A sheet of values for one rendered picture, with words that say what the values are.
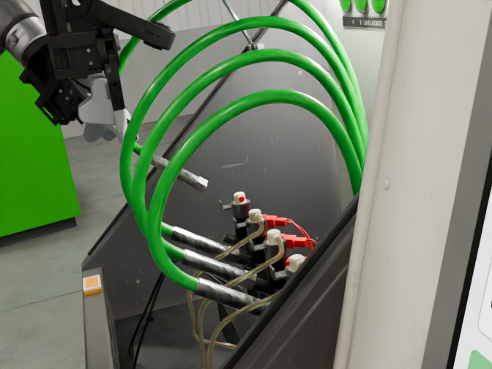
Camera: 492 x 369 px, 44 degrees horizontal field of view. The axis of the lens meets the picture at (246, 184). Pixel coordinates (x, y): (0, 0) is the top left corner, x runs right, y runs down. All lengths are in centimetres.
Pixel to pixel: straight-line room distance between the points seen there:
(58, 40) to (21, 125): 334
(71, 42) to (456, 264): 55
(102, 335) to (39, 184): 327
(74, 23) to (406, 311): 54
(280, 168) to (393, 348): 78
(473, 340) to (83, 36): 58
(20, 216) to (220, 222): 311
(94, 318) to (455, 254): 73
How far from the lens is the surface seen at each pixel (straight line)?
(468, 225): 40
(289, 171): 123
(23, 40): 103
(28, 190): 421
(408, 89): 47
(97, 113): 82
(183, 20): 751
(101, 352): 94
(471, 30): 41
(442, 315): 42
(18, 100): 410
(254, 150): 120
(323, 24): 89
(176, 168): 59
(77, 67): 80
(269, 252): 73
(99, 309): 106
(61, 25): 81
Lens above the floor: 143
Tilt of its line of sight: 18 degrees down
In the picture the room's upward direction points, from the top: 8 degrees counter-clockwise
